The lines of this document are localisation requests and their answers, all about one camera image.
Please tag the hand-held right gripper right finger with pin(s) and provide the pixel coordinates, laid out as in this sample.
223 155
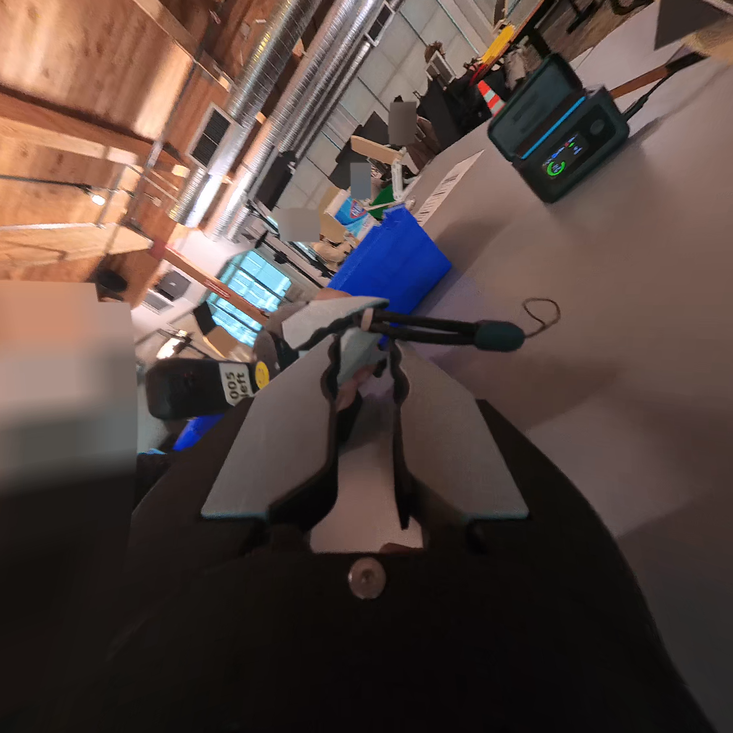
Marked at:
458 452

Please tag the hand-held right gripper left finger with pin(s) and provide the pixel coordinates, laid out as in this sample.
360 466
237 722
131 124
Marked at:
269 452

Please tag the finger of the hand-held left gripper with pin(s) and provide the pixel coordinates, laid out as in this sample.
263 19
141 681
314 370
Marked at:
332 312
358 352

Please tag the person's left hand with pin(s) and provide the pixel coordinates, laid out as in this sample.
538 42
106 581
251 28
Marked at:
350 392

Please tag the small blue storage bin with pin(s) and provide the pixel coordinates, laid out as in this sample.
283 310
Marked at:
194 432

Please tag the studio light on tripod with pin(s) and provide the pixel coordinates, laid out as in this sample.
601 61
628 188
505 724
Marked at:
172 343

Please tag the blue plastic bin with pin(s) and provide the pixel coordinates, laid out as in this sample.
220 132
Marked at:
395 257

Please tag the window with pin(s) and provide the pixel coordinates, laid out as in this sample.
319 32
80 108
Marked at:
252 286

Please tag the disinfecting wipes canister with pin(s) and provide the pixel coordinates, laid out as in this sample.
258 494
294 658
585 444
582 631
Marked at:
350 212

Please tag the black light panel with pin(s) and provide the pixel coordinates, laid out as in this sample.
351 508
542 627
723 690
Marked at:
275 180

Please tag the beige board on white stand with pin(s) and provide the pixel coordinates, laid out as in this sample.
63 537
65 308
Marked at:
378 150

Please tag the brown rubber band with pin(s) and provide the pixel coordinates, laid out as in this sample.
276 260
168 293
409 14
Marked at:
541 303

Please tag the white paper sheet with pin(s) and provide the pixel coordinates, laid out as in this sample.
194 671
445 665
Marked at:
449 183

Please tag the orange traffic cone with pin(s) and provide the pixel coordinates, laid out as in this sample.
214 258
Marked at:
491 97

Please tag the dark charging case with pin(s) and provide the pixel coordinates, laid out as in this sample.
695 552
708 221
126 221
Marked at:
572 143

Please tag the small yellow bin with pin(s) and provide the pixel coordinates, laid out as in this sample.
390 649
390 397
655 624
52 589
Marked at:
498 43

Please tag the black wall speaker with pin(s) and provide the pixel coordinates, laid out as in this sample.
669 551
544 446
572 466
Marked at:
173 286

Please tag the wooden post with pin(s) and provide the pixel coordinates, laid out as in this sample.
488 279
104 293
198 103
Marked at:
206 280

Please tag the silver air duct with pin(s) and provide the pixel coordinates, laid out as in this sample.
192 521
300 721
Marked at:
275 97

